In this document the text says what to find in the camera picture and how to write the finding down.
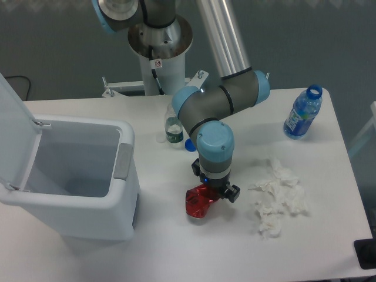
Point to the crumpled white tissue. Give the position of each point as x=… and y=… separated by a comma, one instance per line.
x=278, y=194

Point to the black device at table edge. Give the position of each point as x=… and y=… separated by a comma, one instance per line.
x=365, y=251

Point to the crushed red can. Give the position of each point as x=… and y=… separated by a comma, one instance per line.
x=199, y=199

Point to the blue plastic water bottle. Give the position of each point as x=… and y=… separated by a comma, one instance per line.
x=305, y=108

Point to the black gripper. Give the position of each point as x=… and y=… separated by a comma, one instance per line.
x=218, y=187

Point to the clear plastic bottle green label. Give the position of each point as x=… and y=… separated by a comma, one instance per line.
x=173, y=128

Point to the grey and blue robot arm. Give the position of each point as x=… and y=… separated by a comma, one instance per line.
x=201, y=112

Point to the blue bottle cap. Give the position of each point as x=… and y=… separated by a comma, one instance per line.
x=189, y=146

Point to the white bottle cap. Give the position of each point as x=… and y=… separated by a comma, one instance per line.
x=160, y=139

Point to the white trash bin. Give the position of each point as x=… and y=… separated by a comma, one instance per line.
x=75, y=174

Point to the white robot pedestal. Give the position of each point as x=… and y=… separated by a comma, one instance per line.
x=161, y=53

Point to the white metal base frame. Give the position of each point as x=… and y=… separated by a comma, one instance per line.
x=135, y=87

